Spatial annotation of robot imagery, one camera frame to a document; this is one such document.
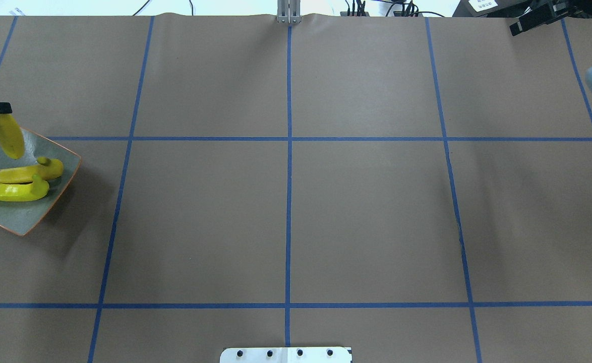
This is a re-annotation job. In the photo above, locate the yellow banana with brown streak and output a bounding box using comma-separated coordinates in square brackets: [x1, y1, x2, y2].
[0, 115, 25, 159]

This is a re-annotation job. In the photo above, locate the yellow banana with dark tip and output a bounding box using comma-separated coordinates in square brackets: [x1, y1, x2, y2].
[0, 156, 64, 184]

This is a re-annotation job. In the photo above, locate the bright yellow-green banana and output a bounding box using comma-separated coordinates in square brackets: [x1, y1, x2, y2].
[0, 175, 50, 202]

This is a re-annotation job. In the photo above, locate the grey square plate orange rim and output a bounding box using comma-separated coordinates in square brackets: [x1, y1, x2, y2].
[0, 129, 82, 236]

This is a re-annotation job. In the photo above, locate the black box with label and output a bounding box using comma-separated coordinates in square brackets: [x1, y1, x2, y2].
[452, 1, 532, 18]

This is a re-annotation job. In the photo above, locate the aluminium frame post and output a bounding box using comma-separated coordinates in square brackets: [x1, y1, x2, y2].
[277, 0, 302, 25]

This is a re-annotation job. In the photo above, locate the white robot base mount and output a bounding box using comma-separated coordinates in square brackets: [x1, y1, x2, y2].
[219, 346, 353, 362]

